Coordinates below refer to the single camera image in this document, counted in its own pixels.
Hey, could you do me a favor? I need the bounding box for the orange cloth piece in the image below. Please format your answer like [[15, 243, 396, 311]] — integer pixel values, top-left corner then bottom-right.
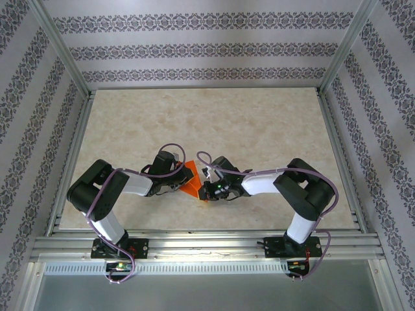
[[179, 159, 209, 203]]

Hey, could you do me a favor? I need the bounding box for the grey metal panel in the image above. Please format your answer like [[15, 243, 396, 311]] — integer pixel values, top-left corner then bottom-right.
[[32, 273, 382, 311]]

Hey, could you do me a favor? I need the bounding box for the small circuit board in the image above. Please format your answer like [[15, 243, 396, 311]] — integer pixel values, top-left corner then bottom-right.
[[104, 261, 134, 273], [287, 260, 311, 273]]

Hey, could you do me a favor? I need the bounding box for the wide aluminium frame rail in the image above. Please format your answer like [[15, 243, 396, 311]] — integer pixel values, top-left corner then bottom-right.
[[30, 228, 386, 264]]

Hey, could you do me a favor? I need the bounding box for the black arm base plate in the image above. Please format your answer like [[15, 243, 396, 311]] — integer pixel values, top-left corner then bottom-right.
[[264, 235, 322, 259], [91, 238, 149, 260]]

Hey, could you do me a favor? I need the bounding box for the slotted grey cable duct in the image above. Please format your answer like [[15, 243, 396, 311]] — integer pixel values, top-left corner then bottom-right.
[[43, 261, 289, 275]]

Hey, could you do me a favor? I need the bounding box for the aluminium side rail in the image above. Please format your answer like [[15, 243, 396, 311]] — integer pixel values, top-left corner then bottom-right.
[[316, 89, 369, 234], [45, 89, 97, 236]]

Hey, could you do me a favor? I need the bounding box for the aluminium corner post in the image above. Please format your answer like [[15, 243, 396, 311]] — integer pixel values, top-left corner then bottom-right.
[[319, 0, 379, 95], [27, 0, 93, 98]]

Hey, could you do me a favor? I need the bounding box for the aluminium frame bar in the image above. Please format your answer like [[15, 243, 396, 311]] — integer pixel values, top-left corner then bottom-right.
[[369, 259, 403, 311], [14, 261, 46, 311]]

